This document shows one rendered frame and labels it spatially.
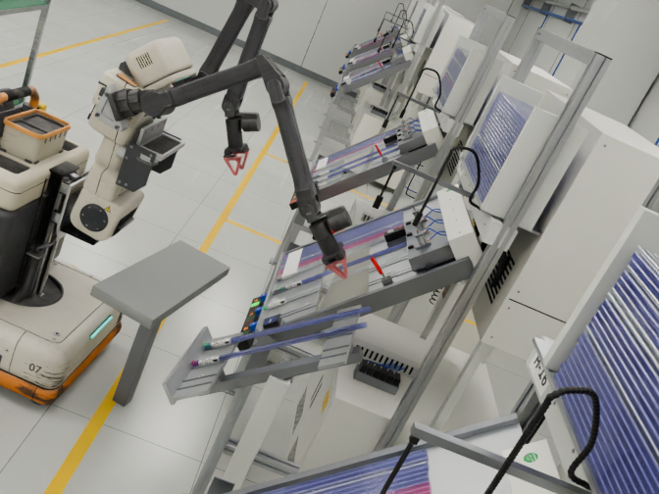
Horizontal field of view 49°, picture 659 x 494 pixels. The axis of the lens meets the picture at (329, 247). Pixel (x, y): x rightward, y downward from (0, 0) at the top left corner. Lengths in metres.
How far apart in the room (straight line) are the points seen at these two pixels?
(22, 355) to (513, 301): 1.68
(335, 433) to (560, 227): 0.99
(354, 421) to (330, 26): 8.85
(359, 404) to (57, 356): 1.07
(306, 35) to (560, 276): 8.96
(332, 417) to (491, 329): 0.60
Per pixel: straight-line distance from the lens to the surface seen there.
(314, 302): 2.37
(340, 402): 2.41
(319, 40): 10.89
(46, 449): 2.77
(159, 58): 2.45
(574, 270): 2.25
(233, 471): 2.19
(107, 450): 2.82
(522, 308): 2.27
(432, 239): 2.28
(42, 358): 2.74
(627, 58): 5.46
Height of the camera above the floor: 1.88
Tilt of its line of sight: 21 degrees down
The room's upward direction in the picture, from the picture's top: 25 degrees clockwise
